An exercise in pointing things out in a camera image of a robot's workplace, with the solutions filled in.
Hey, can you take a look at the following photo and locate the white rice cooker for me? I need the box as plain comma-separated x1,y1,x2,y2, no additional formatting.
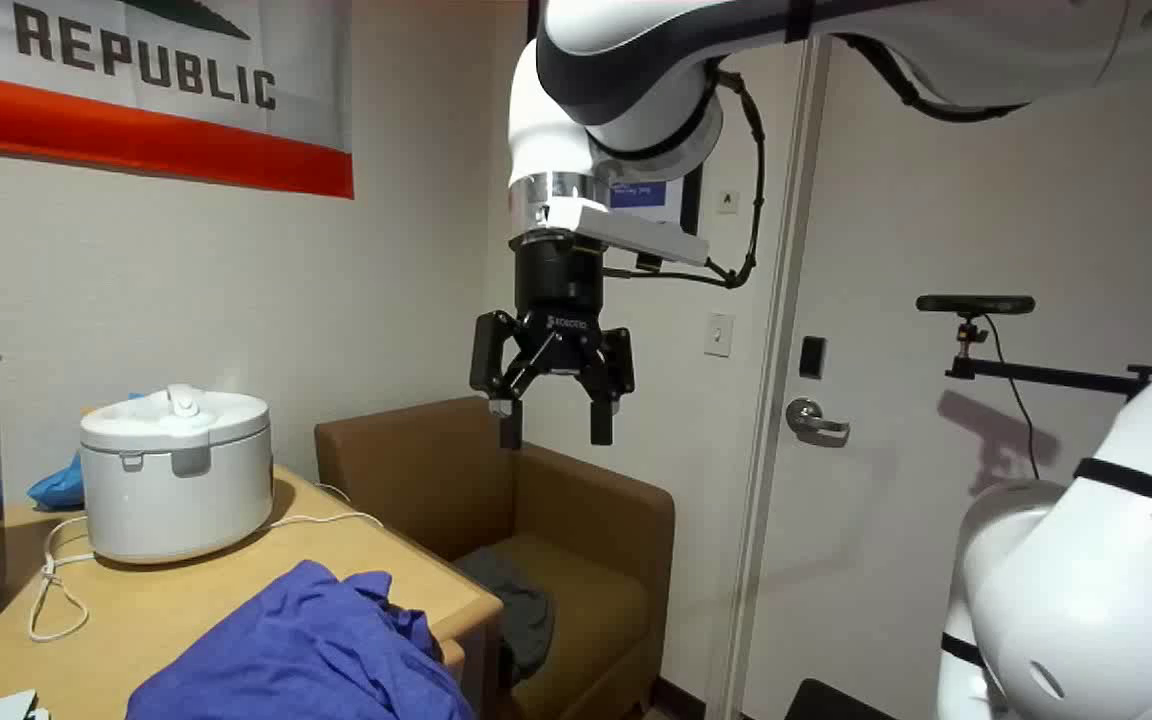
76,380,274,572

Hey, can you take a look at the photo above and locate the blue plastic bag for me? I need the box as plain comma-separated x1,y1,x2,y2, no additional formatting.
24,448,88,518

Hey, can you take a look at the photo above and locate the white door with lever handle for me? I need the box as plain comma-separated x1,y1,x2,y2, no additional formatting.
733,34,1152,720

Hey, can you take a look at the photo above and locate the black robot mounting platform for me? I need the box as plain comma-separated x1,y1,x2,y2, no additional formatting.
778,675,896,720

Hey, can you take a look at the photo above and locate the black bar-shaped stereo camera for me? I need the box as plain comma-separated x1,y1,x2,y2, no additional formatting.
912,290,1039,320

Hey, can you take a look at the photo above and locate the white light switch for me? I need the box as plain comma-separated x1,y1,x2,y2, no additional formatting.
700,309,739,364

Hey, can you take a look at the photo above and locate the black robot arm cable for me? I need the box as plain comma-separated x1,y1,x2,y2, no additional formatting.
598,64,766,291

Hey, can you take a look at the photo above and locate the brown armchair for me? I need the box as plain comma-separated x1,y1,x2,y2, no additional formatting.
313,394,681,720

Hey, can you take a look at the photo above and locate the light wooden table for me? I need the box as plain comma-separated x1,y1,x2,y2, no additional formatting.
0,466,506,720

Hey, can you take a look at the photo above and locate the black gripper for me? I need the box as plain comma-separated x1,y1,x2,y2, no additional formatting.
468,232,641,451

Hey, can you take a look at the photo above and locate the white rice cooker cable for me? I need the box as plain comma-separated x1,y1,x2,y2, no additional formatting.
24,512,102,648

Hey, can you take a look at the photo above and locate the silver lever door handle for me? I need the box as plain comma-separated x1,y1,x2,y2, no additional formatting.
783,398,856,451

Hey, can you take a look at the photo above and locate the blue t-shirt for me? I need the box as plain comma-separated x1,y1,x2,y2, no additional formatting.
122,557,479,720

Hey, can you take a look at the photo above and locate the dark grey cloth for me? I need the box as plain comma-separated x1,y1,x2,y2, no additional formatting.
451,550,556,689

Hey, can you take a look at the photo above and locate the California Republic flag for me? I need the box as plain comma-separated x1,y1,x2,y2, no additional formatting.
0,0,356,204

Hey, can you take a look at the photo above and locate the black door lock reader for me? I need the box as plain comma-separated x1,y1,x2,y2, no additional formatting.
795,334,832,385

